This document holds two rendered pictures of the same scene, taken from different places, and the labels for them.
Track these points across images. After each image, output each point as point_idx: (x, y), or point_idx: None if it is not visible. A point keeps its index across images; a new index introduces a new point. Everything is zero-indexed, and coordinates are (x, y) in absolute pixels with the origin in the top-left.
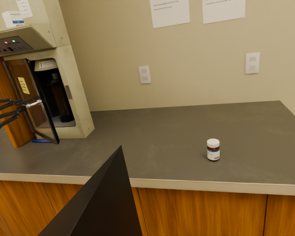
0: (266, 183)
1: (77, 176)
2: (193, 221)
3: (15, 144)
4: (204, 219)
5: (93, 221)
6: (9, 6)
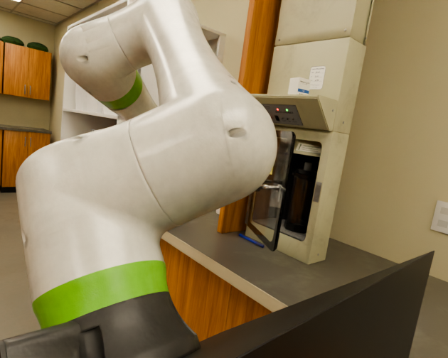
0: None
1: (284, 304)
2: None
3: (220, 229)
4: None
5: (390, 300)
6: (299, 73)
